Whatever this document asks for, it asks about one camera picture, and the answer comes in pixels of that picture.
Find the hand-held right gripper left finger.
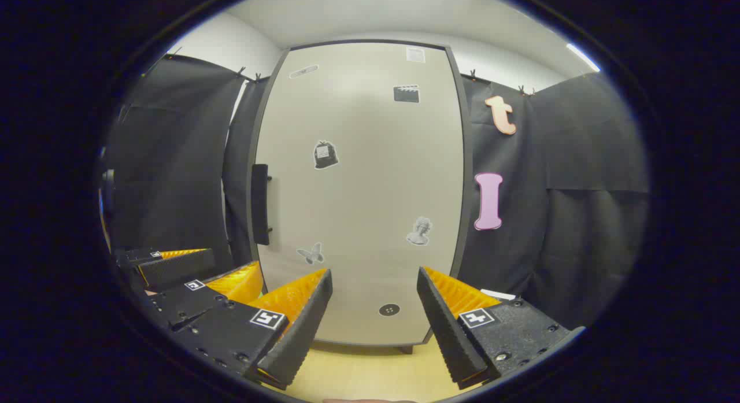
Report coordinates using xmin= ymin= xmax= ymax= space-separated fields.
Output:
xmin=173 ymin=268 xmax=334 ymax=390

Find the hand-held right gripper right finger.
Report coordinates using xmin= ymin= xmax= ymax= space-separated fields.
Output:
xmin=417 ymin=267 xmax=570 ymax=390

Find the black cabinet door handle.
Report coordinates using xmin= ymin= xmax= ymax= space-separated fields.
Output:
xmin=251 ymin=164 xmax=272 ymax=246

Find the dark grey cabinet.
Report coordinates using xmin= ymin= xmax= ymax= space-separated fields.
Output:
xmin=247 ymin=39 xmax=475 ymax=355

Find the black backdrop cloth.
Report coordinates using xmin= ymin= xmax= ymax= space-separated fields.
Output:
xmin=107 ymin=53 xmax=651 ymax=331

